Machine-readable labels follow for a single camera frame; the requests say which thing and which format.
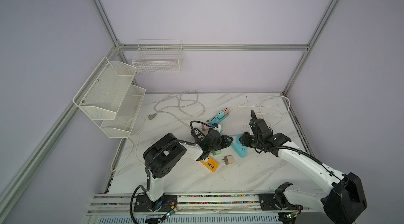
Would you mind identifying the orange power strip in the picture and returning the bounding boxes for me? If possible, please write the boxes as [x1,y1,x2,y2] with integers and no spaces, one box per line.
[200,156,219,172]

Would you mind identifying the aluminium mounting rail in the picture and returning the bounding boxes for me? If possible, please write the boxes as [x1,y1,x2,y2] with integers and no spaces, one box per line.
[85,190,317,216]

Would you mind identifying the blue power strip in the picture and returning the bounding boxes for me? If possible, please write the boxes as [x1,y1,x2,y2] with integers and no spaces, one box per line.
[208,111,229,125]

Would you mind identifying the teal plug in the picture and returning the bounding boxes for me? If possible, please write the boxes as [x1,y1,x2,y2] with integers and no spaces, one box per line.
[216,111,224,119]

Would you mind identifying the teal triangular power strip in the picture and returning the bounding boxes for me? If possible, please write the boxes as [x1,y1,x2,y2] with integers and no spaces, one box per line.
[231,134,247,158]

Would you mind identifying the upper white mesh shelf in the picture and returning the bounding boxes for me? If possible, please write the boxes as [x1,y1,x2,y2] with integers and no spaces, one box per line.
[73,57,136,120]

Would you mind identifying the white mesh shelf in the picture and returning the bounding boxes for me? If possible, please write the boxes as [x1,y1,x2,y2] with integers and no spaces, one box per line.
[100,85,146,138]
[73,57,136,120]

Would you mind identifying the lower white mesh shelf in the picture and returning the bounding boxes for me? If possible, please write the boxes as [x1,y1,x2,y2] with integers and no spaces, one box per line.
[100,85,146,138]

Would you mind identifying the white cable of orange strip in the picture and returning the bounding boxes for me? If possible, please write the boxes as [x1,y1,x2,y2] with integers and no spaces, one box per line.
[110,116,149,173]

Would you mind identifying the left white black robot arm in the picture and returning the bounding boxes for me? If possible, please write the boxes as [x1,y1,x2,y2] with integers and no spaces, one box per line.
[129,120,234,213]

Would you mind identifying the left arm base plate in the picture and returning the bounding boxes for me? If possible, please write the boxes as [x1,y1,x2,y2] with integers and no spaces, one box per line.
[133,195,178,213]

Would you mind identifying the black power strip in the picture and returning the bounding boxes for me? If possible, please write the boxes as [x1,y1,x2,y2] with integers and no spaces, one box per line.
[191,128,206,142]

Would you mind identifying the green plug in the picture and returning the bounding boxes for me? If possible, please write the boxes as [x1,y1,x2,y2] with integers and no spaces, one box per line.
[212,150,221,156]

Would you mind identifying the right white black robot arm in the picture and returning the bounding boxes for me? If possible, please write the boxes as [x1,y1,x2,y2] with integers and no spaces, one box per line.
[239,111,368,224]

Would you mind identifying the white wire basket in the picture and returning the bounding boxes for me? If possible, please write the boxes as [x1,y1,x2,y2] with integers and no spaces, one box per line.
[132,39,183,73]

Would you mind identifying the pink plug on blue strip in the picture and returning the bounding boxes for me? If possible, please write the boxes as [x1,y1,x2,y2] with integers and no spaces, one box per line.
[223,108,229,116]

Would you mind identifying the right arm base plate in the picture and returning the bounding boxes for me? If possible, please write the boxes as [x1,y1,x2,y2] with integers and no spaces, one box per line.
[258,193,303,211]

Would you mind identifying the grey cable of black strip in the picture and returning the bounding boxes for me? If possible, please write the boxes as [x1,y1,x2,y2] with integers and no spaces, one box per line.
[147,90,206,130]

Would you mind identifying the pink plug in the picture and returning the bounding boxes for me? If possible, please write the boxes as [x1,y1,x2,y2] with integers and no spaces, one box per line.
[201,124,210,131]
[223,155,234,165]
[223,108,229,116]

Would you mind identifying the white cable of blue strip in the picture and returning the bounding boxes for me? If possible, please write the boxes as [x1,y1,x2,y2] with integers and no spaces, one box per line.
[229,95,291,128]

